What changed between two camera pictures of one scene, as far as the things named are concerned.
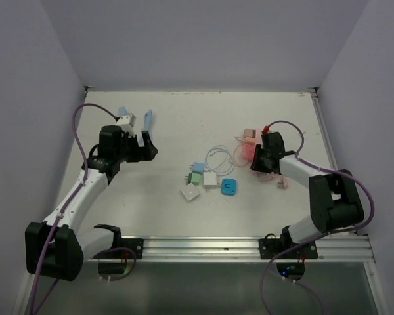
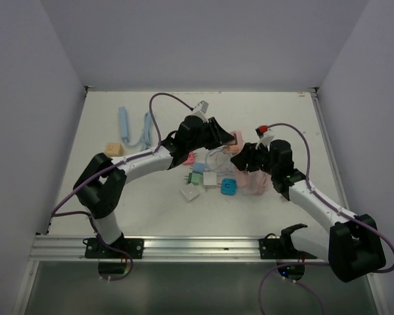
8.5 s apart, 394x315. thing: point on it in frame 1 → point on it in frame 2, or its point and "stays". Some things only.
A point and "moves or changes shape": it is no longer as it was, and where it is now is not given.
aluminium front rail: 340,249 stays
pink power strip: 248,151 moves or changes shape
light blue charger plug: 198,167 stays
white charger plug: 190,191 stays
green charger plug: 194,178 stays
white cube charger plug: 209,178 stays
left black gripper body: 127,151 → 202,140
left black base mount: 136,245 stays
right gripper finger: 264,161 → 241,160
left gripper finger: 148,152 → 217,136
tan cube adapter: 249,132 → 238,142
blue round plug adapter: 228,186 stays
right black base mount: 270,247 stays
